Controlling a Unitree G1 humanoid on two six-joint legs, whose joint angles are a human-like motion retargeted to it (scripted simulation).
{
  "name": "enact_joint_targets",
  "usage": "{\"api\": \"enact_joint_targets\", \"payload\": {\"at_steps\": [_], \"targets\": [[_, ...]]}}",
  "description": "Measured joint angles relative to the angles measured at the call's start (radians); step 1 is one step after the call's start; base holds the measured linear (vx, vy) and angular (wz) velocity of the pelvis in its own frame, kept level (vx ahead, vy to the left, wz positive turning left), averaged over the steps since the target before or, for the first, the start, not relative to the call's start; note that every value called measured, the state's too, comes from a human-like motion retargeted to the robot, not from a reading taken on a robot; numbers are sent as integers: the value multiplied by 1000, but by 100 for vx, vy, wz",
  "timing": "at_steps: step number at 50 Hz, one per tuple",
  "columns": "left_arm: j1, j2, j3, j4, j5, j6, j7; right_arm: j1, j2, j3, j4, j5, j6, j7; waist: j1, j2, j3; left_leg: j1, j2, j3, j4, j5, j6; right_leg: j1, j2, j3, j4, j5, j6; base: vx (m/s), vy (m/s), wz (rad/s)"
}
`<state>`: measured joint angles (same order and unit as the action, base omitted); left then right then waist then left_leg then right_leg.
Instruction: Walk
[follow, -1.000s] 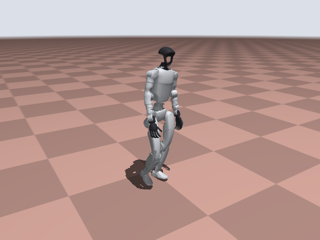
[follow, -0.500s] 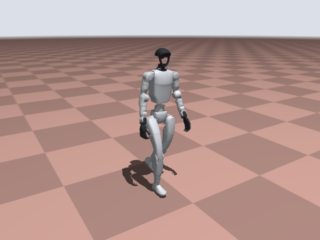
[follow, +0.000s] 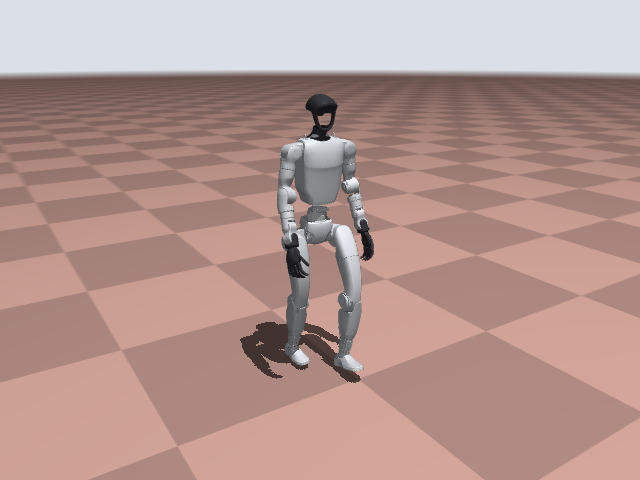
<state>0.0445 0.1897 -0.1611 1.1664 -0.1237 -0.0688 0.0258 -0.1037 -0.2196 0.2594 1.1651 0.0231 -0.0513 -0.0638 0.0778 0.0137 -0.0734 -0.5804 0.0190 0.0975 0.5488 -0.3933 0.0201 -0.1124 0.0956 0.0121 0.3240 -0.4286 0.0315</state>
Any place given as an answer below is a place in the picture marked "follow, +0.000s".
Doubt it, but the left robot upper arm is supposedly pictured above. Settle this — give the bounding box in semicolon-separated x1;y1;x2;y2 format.
341;139;359;194

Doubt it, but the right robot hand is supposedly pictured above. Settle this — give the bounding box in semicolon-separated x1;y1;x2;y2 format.
285;233;309;278

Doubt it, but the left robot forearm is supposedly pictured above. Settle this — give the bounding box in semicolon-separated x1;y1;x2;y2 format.
347;180;368;230

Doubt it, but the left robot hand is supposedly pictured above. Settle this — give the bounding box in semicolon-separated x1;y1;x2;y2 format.
357;219;374;261

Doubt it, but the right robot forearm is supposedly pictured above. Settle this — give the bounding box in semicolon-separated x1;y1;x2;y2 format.
277;189;298;245

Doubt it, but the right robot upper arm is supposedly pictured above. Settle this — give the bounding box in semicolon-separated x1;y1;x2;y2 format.
277;142;303;204

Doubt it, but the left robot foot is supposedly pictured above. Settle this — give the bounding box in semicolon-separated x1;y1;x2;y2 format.
334;353;364;371

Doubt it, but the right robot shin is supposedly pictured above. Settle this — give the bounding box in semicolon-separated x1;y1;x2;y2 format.
286;295;307;349

